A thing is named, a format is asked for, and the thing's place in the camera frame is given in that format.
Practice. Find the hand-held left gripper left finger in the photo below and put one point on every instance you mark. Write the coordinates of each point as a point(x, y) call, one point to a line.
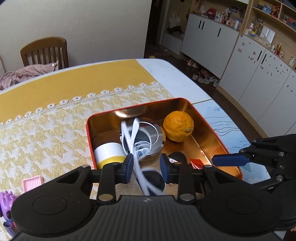
point(129, 168)

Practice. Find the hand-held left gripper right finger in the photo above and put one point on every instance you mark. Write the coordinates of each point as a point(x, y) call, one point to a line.
point(164, 170)

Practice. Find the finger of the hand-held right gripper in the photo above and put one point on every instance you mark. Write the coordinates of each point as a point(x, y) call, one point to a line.
point(229, 160)
point(277, 142)

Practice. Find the small black blue-label bottle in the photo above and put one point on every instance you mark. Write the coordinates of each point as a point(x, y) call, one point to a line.
point(177, 156)

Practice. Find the white and yellow bottle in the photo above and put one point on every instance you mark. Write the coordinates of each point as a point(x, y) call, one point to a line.
point(108, 153)

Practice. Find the red metal tin box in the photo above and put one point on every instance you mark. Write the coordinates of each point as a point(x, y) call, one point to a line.
point(208, 143)

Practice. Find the red foil packet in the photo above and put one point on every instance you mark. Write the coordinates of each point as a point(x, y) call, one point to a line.
point(196, 163)

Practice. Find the white sunglasses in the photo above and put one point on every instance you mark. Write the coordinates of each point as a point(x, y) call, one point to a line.
point(129, 134)

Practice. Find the round silver tin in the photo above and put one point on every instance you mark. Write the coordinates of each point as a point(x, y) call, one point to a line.
point(157, 136)

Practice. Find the orange fruit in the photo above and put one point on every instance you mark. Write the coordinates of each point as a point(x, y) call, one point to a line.
point(178, 125)

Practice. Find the small pink tray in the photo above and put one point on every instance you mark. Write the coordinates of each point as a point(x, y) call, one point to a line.
point(32, 183)

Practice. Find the purple toy figure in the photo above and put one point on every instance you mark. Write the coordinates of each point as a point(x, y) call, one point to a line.
point(7, 204)

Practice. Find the long white sticker cabinet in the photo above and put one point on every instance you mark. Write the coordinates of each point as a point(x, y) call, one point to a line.
point(254, 76)

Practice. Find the row of shoes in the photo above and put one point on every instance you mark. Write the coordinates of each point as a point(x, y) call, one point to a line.
point(203, 77)

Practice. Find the wooden open shelving unit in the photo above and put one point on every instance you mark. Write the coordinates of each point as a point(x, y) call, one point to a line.
point(277, 34)

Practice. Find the yellow houndstooth table mat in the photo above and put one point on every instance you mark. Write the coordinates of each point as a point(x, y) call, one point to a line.
point(46, 92)

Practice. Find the white low two-door cabinet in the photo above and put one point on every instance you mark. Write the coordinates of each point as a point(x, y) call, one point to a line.
point(208, 39)

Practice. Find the group of counter ornaments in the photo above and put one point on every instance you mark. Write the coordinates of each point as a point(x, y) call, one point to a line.
point(219, 15)

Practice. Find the pink clothing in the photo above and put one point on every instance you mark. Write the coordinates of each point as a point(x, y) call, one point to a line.
point(25, 73)

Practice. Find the white tote bag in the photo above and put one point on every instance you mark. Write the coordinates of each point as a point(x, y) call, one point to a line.
point(174, 20)

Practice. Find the wooden chair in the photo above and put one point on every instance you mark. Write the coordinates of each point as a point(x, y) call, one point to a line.
point(44, 45)

